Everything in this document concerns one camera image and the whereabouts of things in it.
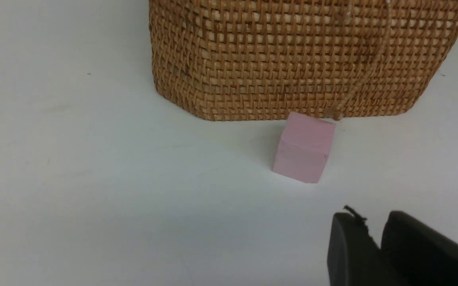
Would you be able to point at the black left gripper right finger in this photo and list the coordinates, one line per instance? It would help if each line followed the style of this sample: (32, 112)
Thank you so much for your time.
(421, 255)

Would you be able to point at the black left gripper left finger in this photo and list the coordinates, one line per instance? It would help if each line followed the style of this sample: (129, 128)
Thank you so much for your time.
(353, 258)

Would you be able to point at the pink foam cube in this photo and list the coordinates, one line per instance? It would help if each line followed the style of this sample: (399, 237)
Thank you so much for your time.
(304, 148)

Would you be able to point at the woven wicker basket green lining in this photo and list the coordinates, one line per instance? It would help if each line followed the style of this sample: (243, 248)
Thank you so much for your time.
(257, 60)

